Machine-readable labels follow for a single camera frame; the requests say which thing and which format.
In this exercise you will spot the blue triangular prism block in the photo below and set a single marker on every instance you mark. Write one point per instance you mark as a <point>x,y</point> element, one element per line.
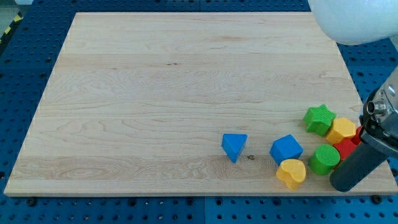
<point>233,145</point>

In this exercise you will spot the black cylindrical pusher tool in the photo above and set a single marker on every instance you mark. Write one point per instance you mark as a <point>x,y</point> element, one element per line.
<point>358,165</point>

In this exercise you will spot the green cylinder block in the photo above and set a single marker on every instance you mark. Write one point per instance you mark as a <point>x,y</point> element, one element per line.
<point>324,159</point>

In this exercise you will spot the red block behind tool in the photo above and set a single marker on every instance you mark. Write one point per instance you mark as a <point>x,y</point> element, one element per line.
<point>356,138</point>

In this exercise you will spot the green star block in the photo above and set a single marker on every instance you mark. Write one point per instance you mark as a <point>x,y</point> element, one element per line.
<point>318,119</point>

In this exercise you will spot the wooden board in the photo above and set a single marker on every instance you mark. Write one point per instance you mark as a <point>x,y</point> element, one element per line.
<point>137,105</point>

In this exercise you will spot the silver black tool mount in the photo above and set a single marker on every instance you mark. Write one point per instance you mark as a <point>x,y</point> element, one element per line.
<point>380,118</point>

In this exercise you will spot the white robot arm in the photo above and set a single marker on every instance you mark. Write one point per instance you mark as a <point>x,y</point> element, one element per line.
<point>354,22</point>

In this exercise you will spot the yellow hexagon block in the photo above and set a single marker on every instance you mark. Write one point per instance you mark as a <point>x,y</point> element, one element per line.
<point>341,128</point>

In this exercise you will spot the blue cube block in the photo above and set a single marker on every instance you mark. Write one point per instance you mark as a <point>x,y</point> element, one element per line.
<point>285,148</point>

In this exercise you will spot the yellow heart block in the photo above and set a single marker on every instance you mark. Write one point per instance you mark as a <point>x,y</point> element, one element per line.
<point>292,172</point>

